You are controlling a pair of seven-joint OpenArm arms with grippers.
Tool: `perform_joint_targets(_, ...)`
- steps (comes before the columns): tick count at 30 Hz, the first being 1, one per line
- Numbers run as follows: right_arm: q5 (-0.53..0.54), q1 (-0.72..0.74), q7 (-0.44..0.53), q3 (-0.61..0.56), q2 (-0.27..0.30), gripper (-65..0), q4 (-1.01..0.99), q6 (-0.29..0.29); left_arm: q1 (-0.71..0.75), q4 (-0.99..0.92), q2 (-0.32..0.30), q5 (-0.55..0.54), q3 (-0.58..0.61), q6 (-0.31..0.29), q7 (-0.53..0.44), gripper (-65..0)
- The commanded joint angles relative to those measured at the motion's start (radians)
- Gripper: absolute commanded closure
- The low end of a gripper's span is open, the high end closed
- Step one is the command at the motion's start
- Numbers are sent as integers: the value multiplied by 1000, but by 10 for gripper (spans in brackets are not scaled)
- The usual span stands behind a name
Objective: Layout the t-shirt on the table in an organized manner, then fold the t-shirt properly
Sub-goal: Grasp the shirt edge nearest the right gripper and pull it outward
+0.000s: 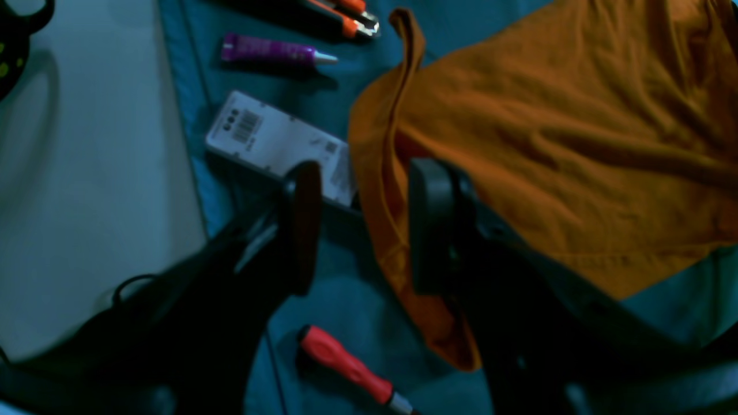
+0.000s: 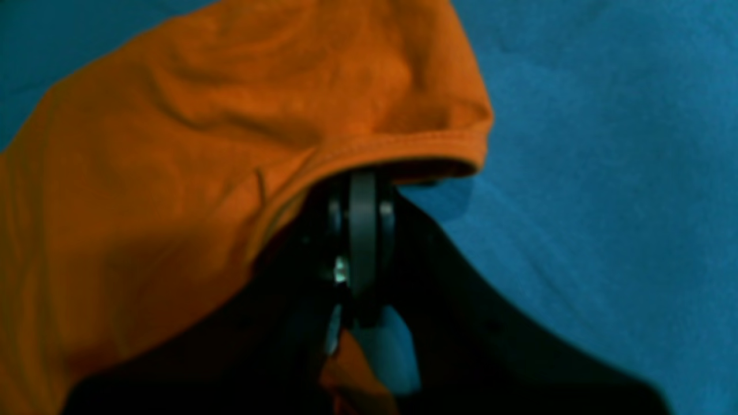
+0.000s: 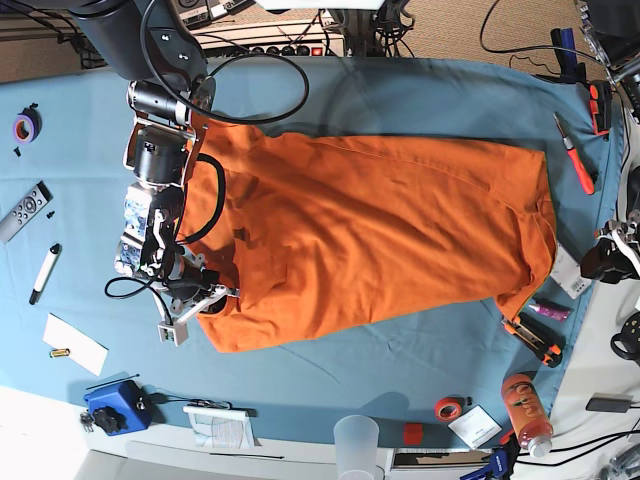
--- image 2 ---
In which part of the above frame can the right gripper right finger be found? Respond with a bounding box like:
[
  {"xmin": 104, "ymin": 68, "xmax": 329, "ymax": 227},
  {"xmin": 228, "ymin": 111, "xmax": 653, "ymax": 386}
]
[{"xmin": 346, "ymin": 171, "xmax": 669, "ymax": 414}]

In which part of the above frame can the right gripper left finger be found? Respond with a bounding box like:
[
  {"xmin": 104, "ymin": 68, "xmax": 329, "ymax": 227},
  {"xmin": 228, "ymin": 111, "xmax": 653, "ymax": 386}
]
[{"xmin": 63, "ymin": 176, "xmax": 348, "ymax": 414}]

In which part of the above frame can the orange t-shirt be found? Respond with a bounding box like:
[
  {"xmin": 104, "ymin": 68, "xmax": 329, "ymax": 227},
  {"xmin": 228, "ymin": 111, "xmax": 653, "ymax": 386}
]
[{"xmin": 2, "ymin": 1, "xmax": 493, "ymax": 414}]

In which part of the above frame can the blue table cloth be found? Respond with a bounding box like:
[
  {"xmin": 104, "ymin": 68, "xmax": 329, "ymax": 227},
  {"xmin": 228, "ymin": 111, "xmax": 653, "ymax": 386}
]
[{"xmin": 2, "ymin": 1, "xmax": 736, "ymax": 414}]

